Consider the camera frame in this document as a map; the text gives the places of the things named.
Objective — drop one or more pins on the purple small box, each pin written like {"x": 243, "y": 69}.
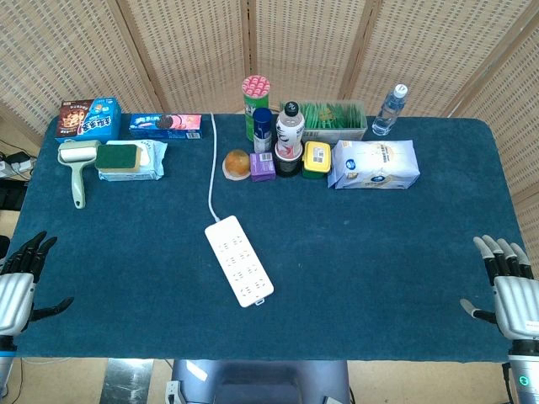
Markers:
{"x": 262, "y": 166}

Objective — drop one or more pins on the white blue tissue pack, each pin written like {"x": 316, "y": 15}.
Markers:
{"x": 372, "y": 164}

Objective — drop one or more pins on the green yellow sponge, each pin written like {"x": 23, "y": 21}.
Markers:
{"x": 118, "y": 157}

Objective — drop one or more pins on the dark blue can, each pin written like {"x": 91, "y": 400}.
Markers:
{"x": 262, "y": 130}

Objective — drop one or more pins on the brown blue snack box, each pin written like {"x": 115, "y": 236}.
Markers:
{"x": 88, "y": 120}

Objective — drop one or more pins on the wrapped bun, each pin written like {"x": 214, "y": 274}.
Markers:
{"x": 237, "y": 165}

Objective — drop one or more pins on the white power strip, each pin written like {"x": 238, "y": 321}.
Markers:
{"x": 238, "y": 261}

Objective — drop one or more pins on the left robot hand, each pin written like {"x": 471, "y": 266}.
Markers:
{"x": 14, "y": 290}

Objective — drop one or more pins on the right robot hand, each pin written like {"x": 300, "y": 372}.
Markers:
{"x": 511, "y": 294}

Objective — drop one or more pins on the green lint roller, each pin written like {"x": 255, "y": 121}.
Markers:
{"x": 78, "y": 168}

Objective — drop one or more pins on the black cup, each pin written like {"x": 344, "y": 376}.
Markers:
{"x": 288, "y": 167}

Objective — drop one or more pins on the woven folding screen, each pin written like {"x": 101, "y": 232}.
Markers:
{"x": 269, "y": 54}

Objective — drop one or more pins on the white drink bottle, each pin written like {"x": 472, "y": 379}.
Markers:
{"x": 289, "y": 130}

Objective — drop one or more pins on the blue table cloth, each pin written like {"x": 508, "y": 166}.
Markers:
{"x": 261, "y": 252}

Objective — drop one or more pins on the clear water bottle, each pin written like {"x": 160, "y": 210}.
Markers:
{"x": 389, "y": 111}

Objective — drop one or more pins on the blue cookie box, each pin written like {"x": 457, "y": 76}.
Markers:
{"x": 165, "y": 125}

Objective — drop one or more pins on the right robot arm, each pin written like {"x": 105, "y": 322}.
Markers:
{"x": 524, "y": 374}

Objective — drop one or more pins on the yellow lidded box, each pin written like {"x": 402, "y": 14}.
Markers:
{"x": 316, "y": 160}

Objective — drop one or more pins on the green chips can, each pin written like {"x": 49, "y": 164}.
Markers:
{"x": 255, "y": 105}

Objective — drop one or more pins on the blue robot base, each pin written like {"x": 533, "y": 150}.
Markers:
{"x": 257, "y": 381}

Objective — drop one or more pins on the blue wet wipes pack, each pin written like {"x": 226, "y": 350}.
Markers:
{"x": 149, "y": 162}

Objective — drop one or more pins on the clear box green packets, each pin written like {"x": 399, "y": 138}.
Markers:
{"x": 337, "y": 118}

